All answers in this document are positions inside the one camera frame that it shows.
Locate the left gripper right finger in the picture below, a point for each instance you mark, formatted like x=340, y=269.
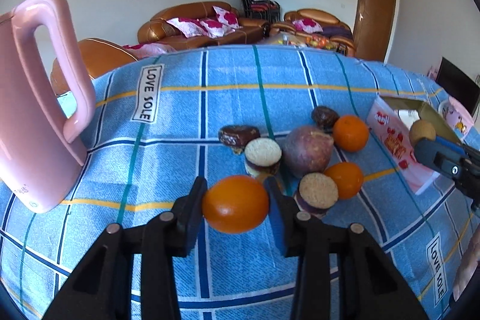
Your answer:
x=369, y=284

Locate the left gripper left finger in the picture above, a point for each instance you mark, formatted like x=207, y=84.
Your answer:
x=100, y=285

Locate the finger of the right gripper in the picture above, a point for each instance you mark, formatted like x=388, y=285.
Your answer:
x=431, y=154
x=448, y=143

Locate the small tan longan fruit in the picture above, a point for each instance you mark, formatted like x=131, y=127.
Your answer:
x=421, y=129

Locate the orange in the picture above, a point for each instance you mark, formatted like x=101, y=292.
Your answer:
x=348, y=178
x=235, y=204
x=350, y=133

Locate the purple passion fruit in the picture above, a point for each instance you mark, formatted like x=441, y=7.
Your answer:
x=306, y=150

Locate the purple sliced yam piece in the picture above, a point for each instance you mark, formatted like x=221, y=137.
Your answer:
x=262, y=157

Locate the pink cartoon lidded cup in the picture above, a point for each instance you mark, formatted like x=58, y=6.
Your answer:
x=457, y=117

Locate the pink tin box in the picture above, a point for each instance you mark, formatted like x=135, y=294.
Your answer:
x=391, y=118

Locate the black television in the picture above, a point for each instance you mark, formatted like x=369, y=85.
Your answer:
x=458, y=85

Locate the dark red date right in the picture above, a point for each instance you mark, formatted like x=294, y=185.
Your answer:
x=324, y=118

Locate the dark red date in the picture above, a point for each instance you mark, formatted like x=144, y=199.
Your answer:
x=324, y=118
x=238, y=136

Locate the pink plastic pitcher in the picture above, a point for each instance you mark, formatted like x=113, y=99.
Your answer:
x=41, y=151

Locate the fruit pile on coffee table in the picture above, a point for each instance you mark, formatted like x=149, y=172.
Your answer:
x=320, y=42

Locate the brown leather armchair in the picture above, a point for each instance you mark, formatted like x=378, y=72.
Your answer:
x=333, y=28

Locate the brown wooden door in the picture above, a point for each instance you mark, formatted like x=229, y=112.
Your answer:
x=372, y=29

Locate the dark red date left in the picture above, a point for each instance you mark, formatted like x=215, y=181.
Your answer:
x=238, y=136

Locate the blue plaid table cloth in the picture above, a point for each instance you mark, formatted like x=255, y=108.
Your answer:
x=156, y=128

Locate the armchair flower cushion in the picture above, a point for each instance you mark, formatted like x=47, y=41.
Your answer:
x=307, y=25

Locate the wooden coffee table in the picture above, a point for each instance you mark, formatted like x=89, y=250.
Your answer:
x=285, y=39

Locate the stacked dark chairs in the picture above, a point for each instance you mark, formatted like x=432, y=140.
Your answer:
x=262, y=9

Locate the brown leather ottoman seat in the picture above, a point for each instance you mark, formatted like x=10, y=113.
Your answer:
x=99, y=57

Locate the white pink flower cushion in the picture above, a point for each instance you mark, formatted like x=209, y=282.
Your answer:
x=227, y=17

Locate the flower cushion near ottoman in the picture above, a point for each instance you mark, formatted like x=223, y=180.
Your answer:
x=141, y=51

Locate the brown leather three-seat sofa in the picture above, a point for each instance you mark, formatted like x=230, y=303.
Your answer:
x=157, y=30

